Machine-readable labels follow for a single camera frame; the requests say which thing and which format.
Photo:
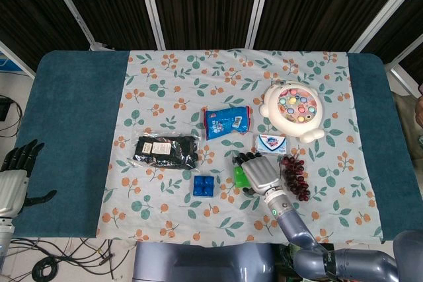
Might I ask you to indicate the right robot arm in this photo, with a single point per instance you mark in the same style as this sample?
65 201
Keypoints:
317 245

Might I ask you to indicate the teal table cover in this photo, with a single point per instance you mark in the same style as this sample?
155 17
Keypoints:
72 130

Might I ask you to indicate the green building block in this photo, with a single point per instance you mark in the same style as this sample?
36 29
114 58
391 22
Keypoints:
240 178

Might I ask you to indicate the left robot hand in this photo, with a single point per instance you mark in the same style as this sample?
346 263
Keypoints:
13 176

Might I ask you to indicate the floral tablecloth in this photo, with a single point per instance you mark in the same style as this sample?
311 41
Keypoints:
231 97

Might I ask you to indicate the blue snack packet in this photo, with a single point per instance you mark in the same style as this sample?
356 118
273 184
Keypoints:
226 123

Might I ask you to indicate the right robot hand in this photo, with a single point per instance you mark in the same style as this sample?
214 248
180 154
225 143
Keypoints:
259 172

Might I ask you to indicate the black item in clear bag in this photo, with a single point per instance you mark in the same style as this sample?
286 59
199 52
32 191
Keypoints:
165 151

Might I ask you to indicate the blue building block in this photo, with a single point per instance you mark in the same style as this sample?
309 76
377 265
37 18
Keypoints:
203 187

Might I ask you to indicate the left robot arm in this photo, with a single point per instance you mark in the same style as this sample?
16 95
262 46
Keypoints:
5 232

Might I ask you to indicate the grey-blue robot torso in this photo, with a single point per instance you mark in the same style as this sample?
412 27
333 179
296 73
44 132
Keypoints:
205 263

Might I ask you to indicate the black device on floor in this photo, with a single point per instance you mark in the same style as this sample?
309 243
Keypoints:
4 108

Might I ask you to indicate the white fishing game toy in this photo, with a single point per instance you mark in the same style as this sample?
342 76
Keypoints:
292 110

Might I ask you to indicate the white soap box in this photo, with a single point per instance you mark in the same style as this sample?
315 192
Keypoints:
272 144

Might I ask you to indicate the dark red grape bunch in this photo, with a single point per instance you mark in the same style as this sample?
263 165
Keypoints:
295 178

